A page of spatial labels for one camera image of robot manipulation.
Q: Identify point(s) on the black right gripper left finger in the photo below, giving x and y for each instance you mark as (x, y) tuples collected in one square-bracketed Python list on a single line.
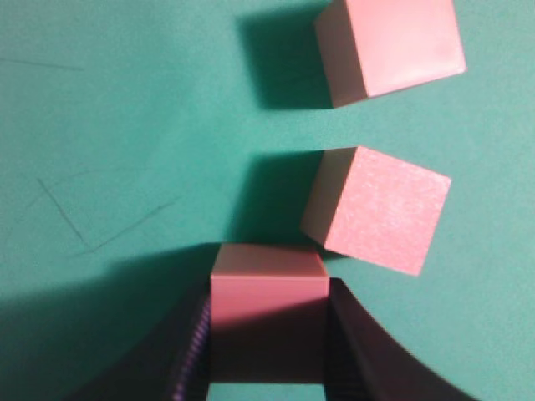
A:
[(170, 363)]

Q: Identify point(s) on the pink cube column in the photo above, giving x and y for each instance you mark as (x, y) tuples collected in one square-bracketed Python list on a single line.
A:
[(376, 208), (268, 314), (372, 48)]

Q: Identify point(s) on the green cloth backdrop and cover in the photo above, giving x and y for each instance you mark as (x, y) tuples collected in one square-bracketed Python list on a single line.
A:
[(138, 136)]

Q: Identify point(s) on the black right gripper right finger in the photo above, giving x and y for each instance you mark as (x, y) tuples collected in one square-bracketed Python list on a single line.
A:
[(363, 362)]

